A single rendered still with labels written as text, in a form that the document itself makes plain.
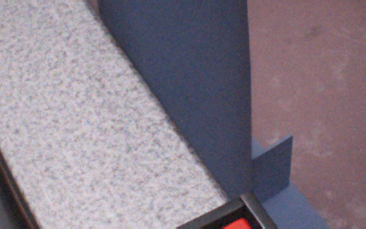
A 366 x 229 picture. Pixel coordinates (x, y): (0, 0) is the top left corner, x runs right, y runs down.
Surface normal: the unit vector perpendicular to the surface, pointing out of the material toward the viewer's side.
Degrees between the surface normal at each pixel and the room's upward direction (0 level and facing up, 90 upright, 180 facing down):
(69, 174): 0
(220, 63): 90
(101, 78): 0
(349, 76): 0
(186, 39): 90
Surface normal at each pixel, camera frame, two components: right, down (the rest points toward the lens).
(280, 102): -0.07, -0.62
